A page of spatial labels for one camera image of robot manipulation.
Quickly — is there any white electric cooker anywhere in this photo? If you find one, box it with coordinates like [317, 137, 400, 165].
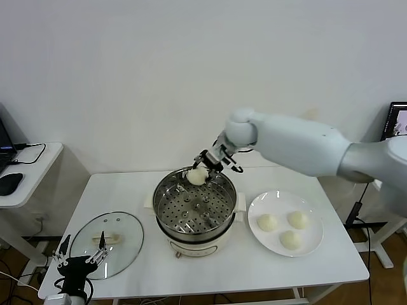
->
[144, 192, 247, 259]

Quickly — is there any black laptop with dark screen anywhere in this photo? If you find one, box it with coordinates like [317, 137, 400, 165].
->
[0, 103, 18, 174]

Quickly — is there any black adapter cable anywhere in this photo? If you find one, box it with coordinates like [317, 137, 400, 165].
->
[345, 182, 373, 299]

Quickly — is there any white round plate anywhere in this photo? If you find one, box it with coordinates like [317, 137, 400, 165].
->
[247, 189, 324, 257]

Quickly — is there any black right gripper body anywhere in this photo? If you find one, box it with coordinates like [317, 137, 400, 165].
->
[203, 146, 231, 170]

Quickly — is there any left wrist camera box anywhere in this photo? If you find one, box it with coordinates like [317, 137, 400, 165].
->
[44, 294, 71, 305]

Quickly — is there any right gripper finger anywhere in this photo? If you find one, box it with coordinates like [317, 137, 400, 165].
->
[191, 151, 208, 170]
[206, 166, 223, 183]

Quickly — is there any grey laptop with lit screen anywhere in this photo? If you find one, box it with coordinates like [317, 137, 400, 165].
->
[381, 101, 407, 142]

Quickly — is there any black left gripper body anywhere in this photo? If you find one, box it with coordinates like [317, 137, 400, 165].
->
[58, 255, 97, 294]

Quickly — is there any white side desk with mouse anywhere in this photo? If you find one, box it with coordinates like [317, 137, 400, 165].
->
[0, 141, 93, 277]

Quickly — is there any white side desk with label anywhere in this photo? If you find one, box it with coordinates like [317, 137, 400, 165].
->
[317, 176, 407, 270]

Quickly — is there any black computer mouse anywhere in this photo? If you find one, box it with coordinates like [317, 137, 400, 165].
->
[0, 173, 24, 196]

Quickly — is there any black laptop charger cable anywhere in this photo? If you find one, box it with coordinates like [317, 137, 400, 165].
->
[8, 142, 47, 166]

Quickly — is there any white steamed baozi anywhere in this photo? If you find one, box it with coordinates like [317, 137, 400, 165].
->
[279, 230, 303, 251]
[256, 213, 280, 233]
[186, 168, 209, 186]
[287, 210, 310, 230]

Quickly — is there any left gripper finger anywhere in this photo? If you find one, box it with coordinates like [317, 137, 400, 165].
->
[86, 231, 111, 265]
[53, 234, 72, 266]

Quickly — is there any perforated steel steamer basket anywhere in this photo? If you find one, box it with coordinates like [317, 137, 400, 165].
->
[152, 165, 238, 234]

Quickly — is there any glass lid with white handle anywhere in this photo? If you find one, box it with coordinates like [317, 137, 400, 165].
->
[69, 212, 144, 280]

